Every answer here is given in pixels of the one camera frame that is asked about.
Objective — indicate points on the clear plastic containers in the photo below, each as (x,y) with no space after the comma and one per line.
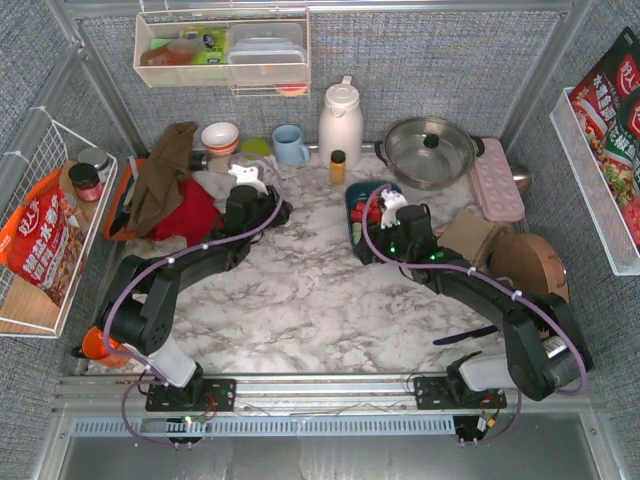
(266,53)

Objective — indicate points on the white thermos jug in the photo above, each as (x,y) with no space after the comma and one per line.
(341,123)

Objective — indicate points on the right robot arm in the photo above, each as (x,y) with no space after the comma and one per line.
(545,350)

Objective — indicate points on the white wire basket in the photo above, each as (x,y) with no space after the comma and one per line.
(26,311)
(619,247)

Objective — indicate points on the steel pot with lid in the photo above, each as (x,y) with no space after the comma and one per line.
(428,153)

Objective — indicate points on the green lid cup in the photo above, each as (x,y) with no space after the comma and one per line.
(257,150)

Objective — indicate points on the white wire basket right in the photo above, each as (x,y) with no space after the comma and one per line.
(619,247)

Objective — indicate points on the steel ladle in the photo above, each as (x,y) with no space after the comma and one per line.
(522,177)

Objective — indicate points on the green drink packet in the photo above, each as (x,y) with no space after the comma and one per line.
(214,44)

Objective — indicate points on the white wire basket left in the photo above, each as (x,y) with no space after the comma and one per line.
(26,311)

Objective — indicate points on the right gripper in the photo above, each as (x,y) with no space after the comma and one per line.
(379,236)

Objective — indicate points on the white orange bowl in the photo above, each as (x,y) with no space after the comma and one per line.
(221,138)

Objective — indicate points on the orange cup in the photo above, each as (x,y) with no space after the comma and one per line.
(93,348)

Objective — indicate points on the green capsule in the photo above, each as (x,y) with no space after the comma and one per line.
(356,232)

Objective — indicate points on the teal storage basket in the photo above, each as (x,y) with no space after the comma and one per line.
(389,197)

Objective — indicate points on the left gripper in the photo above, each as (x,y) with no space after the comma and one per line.
(276,211)

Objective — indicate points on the pink egg tray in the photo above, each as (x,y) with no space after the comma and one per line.
(492,183)

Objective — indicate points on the orange spice bottle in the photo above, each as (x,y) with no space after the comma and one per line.
(337,167)

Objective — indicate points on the red seasoning packet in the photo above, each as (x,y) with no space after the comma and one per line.
(606,105)

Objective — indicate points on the pepper grinder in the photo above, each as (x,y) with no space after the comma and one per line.
(207,162)

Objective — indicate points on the round wooden board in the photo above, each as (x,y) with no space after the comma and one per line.
(530,263)

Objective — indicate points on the blue mug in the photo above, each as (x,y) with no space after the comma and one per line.
(288,146)

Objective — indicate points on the brown cloth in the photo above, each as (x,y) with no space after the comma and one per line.
(157,190)

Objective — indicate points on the orange snack bag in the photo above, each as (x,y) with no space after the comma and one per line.
(40,243)

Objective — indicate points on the red cloth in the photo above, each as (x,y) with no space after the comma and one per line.
(193,220)

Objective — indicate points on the orange tray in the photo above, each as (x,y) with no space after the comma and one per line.
(125,184)

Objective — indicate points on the cream wall rack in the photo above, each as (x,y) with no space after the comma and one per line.
(163,59)

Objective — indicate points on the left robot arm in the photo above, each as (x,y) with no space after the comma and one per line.
(139,307)

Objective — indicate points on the dark lid jar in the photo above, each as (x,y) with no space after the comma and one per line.
(86,182)

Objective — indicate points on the purple knife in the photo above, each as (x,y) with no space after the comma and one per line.
(471,334)

